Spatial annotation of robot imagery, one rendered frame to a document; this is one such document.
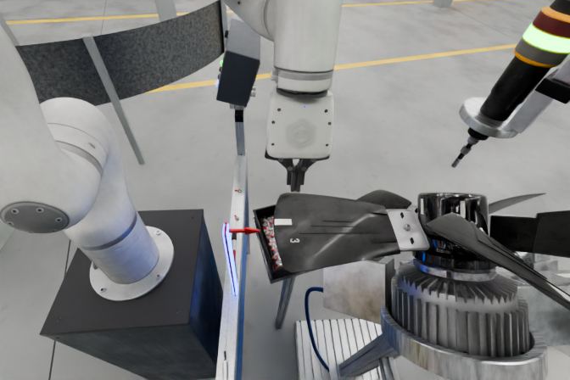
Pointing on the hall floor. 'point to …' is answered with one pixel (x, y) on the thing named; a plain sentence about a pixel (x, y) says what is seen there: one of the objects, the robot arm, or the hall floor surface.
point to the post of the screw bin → (284, 301)
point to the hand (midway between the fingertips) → (295, 178)
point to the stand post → (367, 358)
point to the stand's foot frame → (332, 347)
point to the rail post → (247, 215)
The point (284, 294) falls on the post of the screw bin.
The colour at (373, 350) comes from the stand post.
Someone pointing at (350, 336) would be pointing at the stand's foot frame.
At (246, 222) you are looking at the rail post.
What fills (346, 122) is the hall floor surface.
